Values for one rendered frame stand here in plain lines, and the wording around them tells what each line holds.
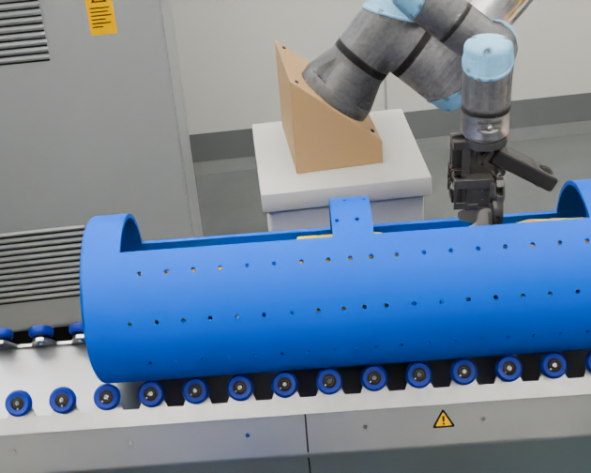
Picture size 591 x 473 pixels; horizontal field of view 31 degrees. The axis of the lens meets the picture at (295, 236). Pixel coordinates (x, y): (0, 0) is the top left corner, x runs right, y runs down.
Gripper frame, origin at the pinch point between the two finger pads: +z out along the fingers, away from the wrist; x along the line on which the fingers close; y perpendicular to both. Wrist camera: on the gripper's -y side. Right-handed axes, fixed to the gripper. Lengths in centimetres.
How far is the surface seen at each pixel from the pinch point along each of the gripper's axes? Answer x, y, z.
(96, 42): -138, 87, 13
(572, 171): -233, -80, 116
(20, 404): 11, 80, 20
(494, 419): 13.3, 0.7, 27.0
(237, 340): 14.5, 42.6, 6.6
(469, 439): 14.4, 5.1, 30.3
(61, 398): 11, 73, 19
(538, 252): 10.6, -5.2, -4.2
